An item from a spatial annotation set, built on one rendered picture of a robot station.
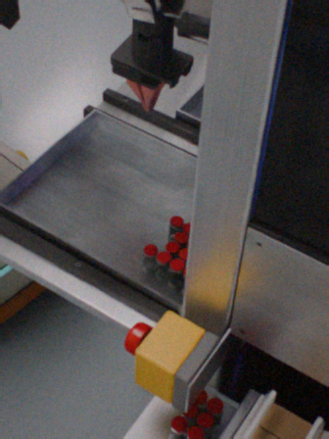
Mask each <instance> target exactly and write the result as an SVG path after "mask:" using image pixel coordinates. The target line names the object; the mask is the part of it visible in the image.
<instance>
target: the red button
mask: <svg viewBox="0 0 329 439"><path fill-rule="evenodd" d="M153 328H154V327H153V326H151V325H149V324H147V323H146V322H144V321H138V322H136V323H135V324H134V325H133V326H132V327H131V328H130V330H129V331H128V333H127V335H126V337H125V341H124V348H125V350H126V352H128V353H129V354H131V355H133V356H134V357H135V349H136V348H137V347H138V346H139V345H140V344H141V342H143V341H144V340H145V338H146V337H147V336H148V335H149V333H150V332H151V331H152V330H153Z"/></svg>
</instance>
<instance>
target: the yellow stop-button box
mask: <svg viewBox="0 0 329 439"><path fill-rule="evenodd" d="M218 342H219V338H218V336H216V335H215V334H213V333H211V332H209V331H207V332H205V330H204V329H203V328H202V327H200V326H198V325H197V324H196V323H194V322H192V321H190V320H187V319H185V318H183V317H180V316H179V315H177V314H176V313H174V312H172V311H167V312H166V313H165V314H164V315H163V317H162V318H161V320H159V321H158V322H157V324H156V326H155V327H154V328H153V330H152V331H151V332H150V333H149V335H148V336H147V337H146V338H145V340H144V341H143V342H141V344H140V345H139V346H138V347H137V348H136V349H135V374H134V383H135V384H136V385H139V386H141V387H143V388H144V389H146V390H147V391H149V392H151V393H152V394H154V395H156V397H158V398H160V399H161V400H163V401H165V402H166V403H168V404H172V406H173V407H174V408H177V409H178V410H179V411H181V412H182V413H185V405H186V397H187V389H188V385H189V384H190V382H191V381H192V380H193V378H194V377H195V376H196V374H197V373H198V370H199V369H200V367H201V366H202V365H203V364H204V363H205V361H206V360H207V359H208V357H209V356H210V355H211V353H212V351H213V350H214V349H215V347H216V346H217V344H218Z"/></svg>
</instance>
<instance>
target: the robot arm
mask: <svg viewBox="0 0 329 439"><path fill-rule="evenodd" d="M118 1H120V2H121V3H123V4H125V6H126V10H127V13H128V16H129V17H130V18H132V19H133V22H132V33H131V34H130V35H129V36H128V37H127V38H126V39H125V40H124V41H123V42H122V43H121V44H120V45H119V47H118V48H116V49H115V50H114V53H113V54H112V55H111V65H112V66H113V73H114V74H117V75H119V76H121V77H124V78H126V83H127V84H128V85H129V87H130V88H131V89H132V91H133V92H135V95H136V96H137V98H138V99H139V101H140V102H141V104H142V106H143V108H144V110H145V111H146V112H147V113H151V112H152V111H153V110H154V109H155V106H156V102H157V99H158V97H159V95H160V92H161V91H162V89H163V87H164V86H165V85H166V84H168V85H169V89H173V88H175V86H176V85H177V83H178V80H179V78H180V77H181V76H182V75H183V76H187V74H188V73H189V72H191V69H192V67H193V65H194V56H192V55H190V54H187V53H185V52H182V51H180V50H177V49H176V48H173V44H174V27H176V28H177V36H179V37H184V38H188V39H192V40H196V41H199V42H203V43H208V44H209V38H210V28H211V19H212V0H118Z"/></svg>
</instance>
